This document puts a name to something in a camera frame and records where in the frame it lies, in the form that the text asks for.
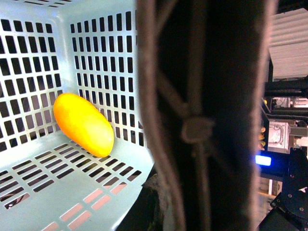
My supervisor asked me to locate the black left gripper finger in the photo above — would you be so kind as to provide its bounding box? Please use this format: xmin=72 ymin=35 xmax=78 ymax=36
xmin=136 ymin=0 xmax=278 ymax=231

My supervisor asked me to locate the light blue plastic basket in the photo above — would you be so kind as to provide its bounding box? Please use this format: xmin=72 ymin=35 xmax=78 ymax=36
xmin=0 ymin=0 xmax=154 ymax=231

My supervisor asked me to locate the yellow mango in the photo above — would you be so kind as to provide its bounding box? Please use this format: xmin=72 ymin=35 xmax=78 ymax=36
xmin=53 ymin=93 xmax=115 ymax=157

